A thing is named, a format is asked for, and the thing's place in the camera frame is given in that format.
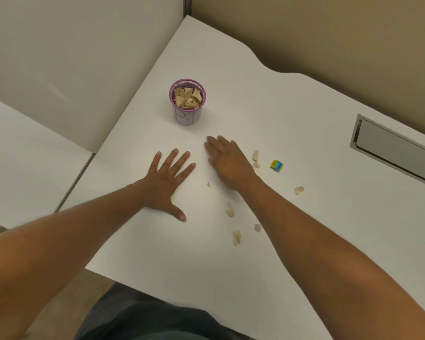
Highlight person's left forearm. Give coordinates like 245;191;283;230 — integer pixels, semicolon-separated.
0;183;146;340

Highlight person's left hand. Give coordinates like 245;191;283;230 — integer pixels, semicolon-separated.
132;149;197;223

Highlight pile of beige pieces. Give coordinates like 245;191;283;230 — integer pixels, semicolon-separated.
173;87;203;109

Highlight grey desk cable hatch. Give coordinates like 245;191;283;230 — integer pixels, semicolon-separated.
350;113;425;190

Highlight person's right forearm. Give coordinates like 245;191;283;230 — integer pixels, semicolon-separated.
238;174;425;340

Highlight person's dark shorts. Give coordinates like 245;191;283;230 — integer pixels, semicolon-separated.
73;282;253;340

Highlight purple rimmed white cup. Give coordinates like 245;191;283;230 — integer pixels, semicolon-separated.
169;79;207;126

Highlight person's right hand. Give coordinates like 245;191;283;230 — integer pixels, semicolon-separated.
204;135;261;191

